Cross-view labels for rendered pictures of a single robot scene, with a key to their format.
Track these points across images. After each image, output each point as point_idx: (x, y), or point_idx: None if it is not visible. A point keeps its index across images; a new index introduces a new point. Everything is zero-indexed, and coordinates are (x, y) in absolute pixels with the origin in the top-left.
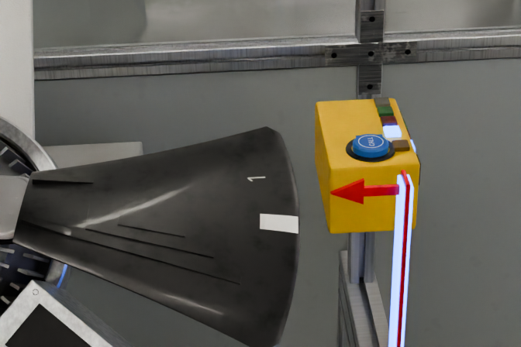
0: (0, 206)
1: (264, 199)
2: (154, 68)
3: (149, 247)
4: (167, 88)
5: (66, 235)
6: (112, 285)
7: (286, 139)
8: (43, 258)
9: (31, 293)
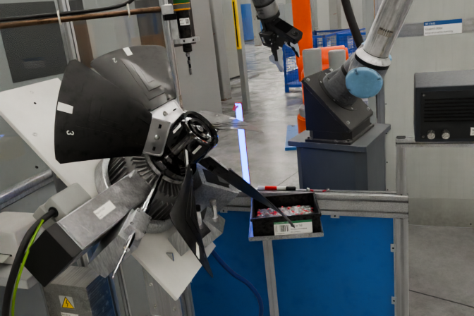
0: None
1: (224, 116)
2: (40, 184)
3: (232, 124)
4: (44, 192)
5: (222, 126)
6: (44, 303)
7: None
8: None
9: (199, 167)
